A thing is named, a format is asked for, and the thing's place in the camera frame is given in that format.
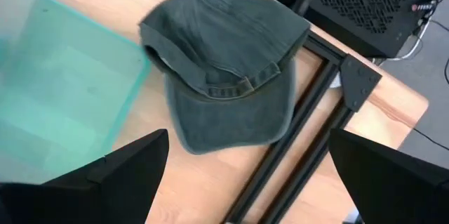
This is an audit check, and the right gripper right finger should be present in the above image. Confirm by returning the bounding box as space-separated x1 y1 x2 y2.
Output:
328 128 449 224

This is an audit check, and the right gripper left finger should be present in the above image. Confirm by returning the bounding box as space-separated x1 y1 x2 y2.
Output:
0 129 170 224

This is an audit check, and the dark green cap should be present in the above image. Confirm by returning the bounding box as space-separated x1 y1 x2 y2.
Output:
138 0 312 155

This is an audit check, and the green mat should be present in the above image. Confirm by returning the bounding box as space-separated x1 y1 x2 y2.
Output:
0 0 152 186

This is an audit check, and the black perforated computer case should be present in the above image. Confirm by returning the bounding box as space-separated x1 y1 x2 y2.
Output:
233 0 449 59

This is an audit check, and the black aluminium table frame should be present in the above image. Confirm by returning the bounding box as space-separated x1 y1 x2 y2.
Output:
182 0 383 224

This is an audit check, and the white cable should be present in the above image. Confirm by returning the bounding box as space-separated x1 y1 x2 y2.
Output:
384 1 439 62

